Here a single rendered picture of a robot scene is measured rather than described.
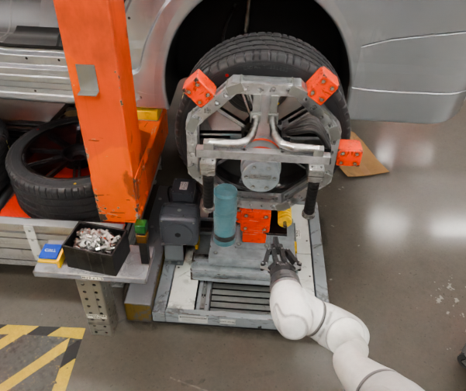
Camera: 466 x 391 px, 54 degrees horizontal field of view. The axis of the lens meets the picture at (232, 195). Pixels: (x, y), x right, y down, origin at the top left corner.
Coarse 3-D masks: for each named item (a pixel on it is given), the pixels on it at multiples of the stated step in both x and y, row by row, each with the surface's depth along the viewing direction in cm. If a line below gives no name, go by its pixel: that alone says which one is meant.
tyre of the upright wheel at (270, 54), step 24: (216, 48) 169; (240, 48) 158; (264, 48) 155; (288, 48) 158; (312, 48) 168; (192, 72) 174; (216, 72) 155; (240, 72) 154; (264, 72) 154; (288, 72) 153; (312, 72) 153; (336, 72) 174; (336, 96) 158; (336, 168) 178
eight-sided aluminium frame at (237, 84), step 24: (216, 96) 152; (288, 96) 150; (192, 120) 158; (336, 120) 158; (192, 144) 165; (336, 144) 161; (192, 168) 171; (240, 192) 184; (264, 192) 184; (288, 192) 181
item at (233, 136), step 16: (224, 112) 167; (304, 112) 166; (208, 128) 192; (320, 144) 178; (224, 160) 181; (240, 160) 200; (224, 176) 185; (240, 176) 187; (288, 176) 188; (304, 176) 181
